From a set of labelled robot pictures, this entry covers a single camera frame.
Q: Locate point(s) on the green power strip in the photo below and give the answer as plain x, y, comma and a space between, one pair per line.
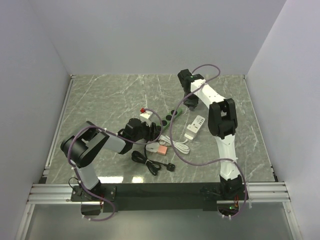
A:
168, 118

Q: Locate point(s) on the white USB power strip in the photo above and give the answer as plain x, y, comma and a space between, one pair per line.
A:
193, 128

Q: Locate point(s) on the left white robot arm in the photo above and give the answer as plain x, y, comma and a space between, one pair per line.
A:
84, 144

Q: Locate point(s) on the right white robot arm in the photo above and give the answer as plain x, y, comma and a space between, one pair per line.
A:
222, 123

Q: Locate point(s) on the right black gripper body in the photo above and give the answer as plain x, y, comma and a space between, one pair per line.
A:
192, 100

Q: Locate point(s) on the white square charger plug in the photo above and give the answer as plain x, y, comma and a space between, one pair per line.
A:
152, 147

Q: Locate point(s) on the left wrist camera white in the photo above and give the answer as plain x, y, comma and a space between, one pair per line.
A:
145, 116

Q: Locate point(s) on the pink square adapter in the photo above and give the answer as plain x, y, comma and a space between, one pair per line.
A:
162, 150

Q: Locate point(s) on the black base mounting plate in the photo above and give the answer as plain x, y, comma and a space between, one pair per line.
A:
159, 196

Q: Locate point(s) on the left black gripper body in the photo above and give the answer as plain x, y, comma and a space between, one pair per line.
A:
145, 133

